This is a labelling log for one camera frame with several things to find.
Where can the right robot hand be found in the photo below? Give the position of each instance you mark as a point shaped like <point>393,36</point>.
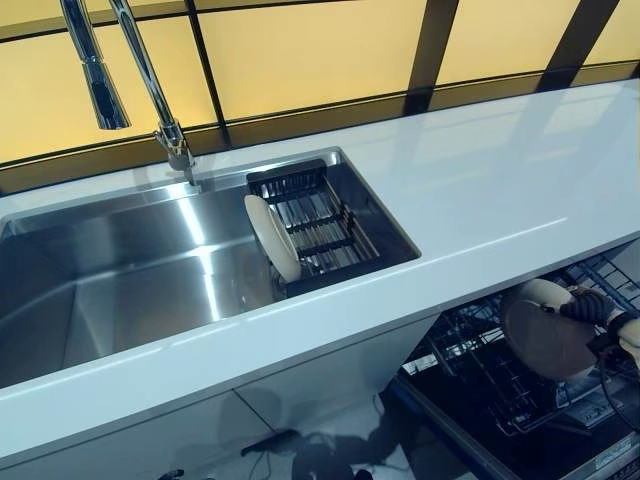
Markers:
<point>592,307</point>

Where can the black dish drying rack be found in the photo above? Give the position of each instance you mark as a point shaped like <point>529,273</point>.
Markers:
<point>320,235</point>

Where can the white cabinet door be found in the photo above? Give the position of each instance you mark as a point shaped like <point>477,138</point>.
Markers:
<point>325,380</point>
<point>125,440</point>

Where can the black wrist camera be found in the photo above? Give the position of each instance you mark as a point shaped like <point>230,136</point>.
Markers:
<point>602,345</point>

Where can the stainless steel sink basin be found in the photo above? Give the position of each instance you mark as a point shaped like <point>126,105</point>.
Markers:
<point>150,280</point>

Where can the chrome gooseneck kitchen faucet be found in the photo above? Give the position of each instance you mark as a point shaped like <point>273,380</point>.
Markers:
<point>170,130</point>

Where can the cream ceramic plate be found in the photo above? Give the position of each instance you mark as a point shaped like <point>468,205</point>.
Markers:
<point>545,340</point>
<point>272,240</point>

